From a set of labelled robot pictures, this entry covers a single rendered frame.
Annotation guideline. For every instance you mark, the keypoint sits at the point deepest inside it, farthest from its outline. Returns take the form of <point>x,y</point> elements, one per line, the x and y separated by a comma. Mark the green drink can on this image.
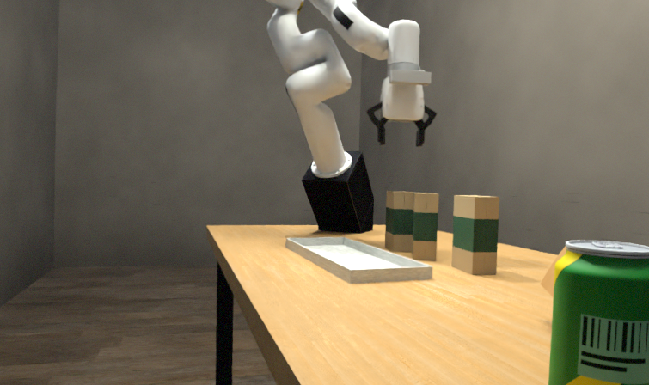
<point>600,319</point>

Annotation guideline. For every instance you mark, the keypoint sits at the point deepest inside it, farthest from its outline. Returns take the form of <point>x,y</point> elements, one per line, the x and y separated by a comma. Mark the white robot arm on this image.
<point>320,73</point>

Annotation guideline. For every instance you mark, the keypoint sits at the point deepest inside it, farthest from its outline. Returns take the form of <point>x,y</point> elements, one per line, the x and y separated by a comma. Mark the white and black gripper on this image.
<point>401,103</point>

